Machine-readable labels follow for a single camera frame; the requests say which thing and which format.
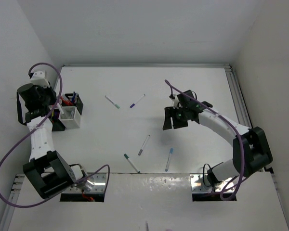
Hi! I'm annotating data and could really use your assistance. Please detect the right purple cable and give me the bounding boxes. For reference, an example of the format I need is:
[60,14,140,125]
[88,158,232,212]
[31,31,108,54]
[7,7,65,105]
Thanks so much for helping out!
[164,79,245,202]

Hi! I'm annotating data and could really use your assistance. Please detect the purple cap black highlighter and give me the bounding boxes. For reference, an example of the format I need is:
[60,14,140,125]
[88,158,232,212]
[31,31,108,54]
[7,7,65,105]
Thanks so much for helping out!
[54,111,59,119]

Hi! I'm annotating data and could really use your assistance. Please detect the red gel pen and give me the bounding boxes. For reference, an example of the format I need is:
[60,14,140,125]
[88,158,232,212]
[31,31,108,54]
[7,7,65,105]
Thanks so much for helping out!
[60,95,73,106]

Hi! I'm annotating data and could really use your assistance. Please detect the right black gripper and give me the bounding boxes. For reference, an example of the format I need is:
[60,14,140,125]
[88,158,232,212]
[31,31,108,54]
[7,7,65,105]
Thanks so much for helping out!
[163,106,188,130]

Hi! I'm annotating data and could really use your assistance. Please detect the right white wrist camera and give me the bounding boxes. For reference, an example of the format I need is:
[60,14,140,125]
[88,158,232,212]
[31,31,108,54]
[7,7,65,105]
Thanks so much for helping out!
[169,94,180,109]

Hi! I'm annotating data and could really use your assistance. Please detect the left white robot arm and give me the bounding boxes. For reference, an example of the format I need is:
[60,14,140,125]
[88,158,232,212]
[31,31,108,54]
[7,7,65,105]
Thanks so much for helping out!
[16,83,85,199]

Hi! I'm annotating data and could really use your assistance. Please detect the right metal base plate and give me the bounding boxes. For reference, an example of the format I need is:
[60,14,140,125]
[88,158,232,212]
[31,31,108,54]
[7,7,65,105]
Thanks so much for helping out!
[190,173,232,194]

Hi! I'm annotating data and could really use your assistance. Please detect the black and white pen organizer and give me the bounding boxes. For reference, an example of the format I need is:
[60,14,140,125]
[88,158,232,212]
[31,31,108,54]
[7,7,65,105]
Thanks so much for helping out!
[50,93,83,131]

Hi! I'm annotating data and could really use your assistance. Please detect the grey tip white marker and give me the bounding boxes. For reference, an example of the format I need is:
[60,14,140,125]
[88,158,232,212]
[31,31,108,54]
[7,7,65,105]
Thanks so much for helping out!
[138,135,150,156]

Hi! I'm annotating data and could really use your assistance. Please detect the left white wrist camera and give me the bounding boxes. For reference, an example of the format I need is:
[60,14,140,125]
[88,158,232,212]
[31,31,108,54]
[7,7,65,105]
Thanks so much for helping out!
[29,70,50,88]

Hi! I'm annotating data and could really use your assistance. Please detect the teal cap white marker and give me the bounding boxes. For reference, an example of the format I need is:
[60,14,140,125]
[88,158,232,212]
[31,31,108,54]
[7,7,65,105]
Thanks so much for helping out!
[124,154,140,173]

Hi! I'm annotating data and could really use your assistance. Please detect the light blue cap marker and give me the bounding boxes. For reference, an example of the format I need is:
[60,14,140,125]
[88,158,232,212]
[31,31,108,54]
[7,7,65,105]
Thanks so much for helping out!
[165,148,173,172]

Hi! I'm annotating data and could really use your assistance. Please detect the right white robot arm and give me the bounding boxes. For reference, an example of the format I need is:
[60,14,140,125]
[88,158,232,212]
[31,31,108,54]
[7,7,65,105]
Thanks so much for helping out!
[163,90,273,187]

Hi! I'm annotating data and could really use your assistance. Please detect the purple cap white marker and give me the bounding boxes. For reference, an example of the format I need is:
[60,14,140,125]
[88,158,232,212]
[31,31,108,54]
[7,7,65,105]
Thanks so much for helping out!
[130,94,145,108]

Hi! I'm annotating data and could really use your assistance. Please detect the metal base plate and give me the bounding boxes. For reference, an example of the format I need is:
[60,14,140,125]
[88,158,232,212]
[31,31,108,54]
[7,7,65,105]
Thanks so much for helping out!
[63,173,107,194]
[190,173,232,194]

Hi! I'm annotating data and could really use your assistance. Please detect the mint cap white marker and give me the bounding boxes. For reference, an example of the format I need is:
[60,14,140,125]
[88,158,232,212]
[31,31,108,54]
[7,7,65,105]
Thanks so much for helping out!
[105,96,120,109]

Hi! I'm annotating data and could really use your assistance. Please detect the green cap white marker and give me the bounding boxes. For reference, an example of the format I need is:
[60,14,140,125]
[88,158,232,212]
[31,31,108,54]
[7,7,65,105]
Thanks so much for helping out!
[53,102,64,115]

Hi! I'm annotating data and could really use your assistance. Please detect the blue clear pen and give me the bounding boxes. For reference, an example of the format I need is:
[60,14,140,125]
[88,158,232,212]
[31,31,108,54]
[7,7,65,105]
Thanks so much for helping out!
[71,92,76,104]

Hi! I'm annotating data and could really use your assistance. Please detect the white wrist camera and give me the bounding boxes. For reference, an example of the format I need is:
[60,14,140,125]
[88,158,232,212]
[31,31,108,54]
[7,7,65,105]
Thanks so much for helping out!
[29,70,50,88]
[169,94,180,109]

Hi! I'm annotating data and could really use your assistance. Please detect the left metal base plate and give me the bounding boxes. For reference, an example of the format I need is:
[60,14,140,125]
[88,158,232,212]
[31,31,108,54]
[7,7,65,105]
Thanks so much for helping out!
[63,173,107,194]

